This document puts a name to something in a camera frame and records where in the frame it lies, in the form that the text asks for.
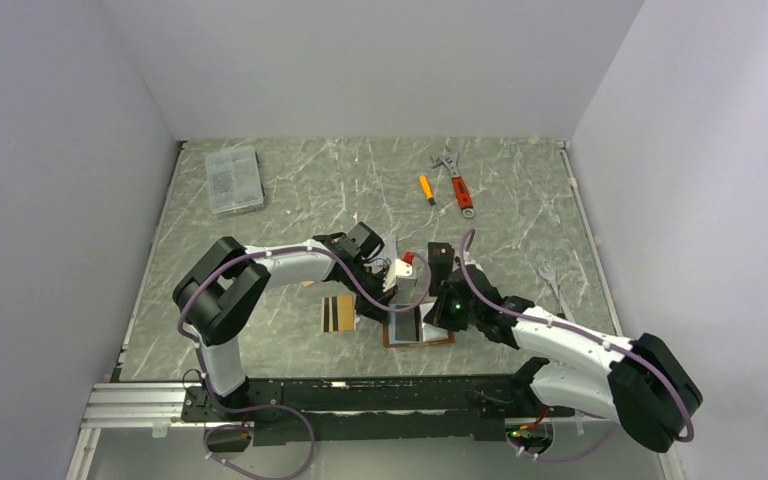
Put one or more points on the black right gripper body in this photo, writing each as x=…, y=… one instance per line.
x=456, y=315

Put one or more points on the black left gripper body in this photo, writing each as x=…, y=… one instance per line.
x=374, y=284

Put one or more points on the brown leather card holder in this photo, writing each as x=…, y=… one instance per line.
x=431, y=335

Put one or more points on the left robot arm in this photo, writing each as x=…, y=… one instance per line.
x=220, y=292

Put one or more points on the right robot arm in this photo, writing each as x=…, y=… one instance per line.
x=638, y=384

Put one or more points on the gold card with stripes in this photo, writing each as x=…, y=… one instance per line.
x=338, y=314

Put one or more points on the black card wallet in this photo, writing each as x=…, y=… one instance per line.
x=441, y=260

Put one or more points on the silver combination wrench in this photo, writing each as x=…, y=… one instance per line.
x=549, y=274

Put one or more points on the red adjustable wrench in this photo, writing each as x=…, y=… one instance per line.
x=449, y=159

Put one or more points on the clear plastic parts box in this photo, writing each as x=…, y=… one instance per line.
x=233, y=180

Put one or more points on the black aluminium base frame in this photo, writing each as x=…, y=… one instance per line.
x=480, y=407

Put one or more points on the orange handle screwdriver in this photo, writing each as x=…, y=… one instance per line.
x=428, y=192

